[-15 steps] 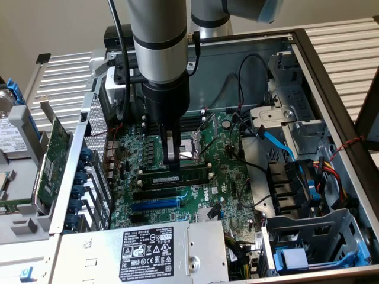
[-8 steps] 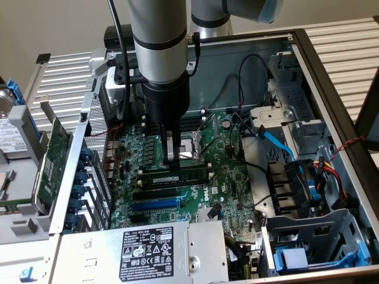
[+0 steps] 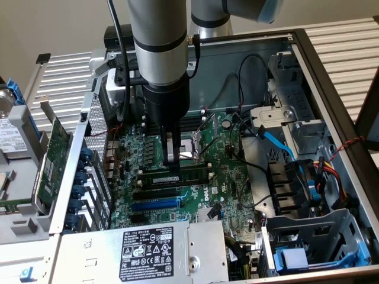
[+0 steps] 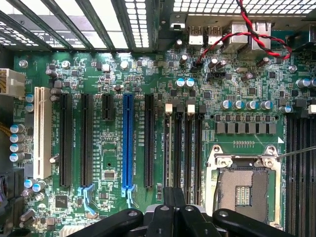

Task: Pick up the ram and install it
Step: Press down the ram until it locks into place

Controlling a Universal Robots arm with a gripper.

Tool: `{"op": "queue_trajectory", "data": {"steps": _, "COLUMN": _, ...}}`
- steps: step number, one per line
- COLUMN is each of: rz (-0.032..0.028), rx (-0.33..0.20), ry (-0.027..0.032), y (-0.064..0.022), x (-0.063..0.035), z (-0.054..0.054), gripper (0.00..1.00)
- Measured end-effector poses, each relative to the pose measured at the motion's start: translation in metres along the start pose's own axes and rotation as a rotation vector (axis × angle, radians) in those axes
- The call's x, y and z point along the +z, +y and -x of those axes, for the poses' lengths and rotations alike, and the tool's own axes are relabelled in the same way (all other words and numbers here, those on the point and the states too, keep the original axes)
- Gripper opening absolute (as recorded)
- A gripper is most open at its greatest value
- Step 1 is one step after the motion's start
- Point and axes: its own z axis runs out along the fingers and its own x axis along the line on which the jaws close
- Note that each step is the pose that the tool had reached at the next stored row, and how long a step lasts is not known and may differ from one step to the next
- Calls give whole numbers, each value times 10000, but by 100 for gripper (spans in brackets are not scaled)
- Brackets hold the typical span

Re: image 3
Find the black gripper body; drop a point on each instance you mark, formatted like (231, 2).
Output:
(165, 103)

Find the green RAM stick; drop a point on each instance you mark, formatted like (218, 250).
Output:
(192, 176)
(14, 203)

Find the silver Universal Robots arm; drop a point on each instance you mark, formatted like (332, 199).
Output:
(160, 35)

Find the black RAM slot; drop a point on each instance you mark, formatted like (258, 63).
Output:
(195, 126)
(195, 122)
(165, 187)
(195, 114)
(195, 118)

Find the CPU socket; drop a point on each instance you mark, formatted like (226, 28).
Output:
(189, 148)

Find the long black expansion slot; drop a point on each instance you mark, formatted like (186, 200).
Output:
(154, 194)

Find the round coin battery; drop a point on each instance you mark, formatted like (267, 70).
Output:
(226, 123)

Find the green Dell motherboard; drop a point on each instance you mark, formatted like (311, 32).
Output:
(225, 177)

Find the blue expansion slot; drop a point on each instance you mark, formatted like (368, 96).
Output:
(154, 204)

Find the silver rear port block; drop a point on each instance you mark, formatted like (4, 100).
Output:
(110, 174)
(111, 162)
(112, 148)

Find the silver finned chipset heatsink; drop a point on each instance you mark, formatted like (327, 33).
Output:
(204, 216)

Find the open grey PC case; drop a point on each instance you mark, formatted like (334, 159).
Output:
(237, 83)

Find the short black expansion slot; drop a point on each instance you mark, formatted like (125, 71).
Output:
(137, 219)

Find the black plastic block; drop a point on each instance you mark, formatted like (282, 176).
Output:
(110, 40)

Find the blue card retention clip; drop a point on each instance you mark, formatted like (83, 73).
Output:
(72, 221)
(76, 205)
(80, 178)
(78, 191)
(86, 154)
(82, 165)

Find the black fan shroud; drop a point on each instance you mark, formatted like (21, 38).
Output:
(284, 183)

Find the green graphics card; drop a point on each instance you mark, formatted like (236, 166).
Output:
(54, 154)

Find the grey power supply unit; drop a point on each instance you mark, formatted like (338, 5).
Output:
(103, 251)

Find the black table end cap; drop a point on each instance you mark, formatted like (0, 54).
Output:
(43, 58)

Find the metal disk bay cage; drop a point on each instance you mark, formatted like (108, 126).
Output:
(296, 88)
(325, 225)

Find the blue plastic disk carrier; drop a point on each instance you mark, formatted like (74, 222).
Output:
(291, 257)
(14, 88)

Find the green circuit card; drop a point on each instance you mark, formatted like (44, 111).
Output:
(22, 177)

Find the silver hard disk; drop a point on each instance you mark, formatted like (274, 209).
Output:
(9, 133)

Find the silver CPU chip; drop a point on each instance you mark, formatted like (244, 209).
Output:
(3, 185)

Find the dark leaning panel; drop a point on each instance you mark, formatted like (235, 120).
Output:
(365, 103)

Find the blue plastic block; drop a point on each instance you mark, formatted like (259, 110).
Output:
(26, 273)

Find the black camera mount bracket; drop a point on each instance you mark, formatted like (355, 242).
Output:
(136, 80)

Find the metal socket cover frame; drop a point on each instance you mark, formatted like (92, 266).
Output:
(216, 124)

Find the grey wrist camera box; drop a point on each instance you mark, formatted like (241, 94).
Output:
(114, 88)

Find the small black intrusion switch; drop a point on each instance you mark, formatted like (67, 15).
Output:
(83, 117)

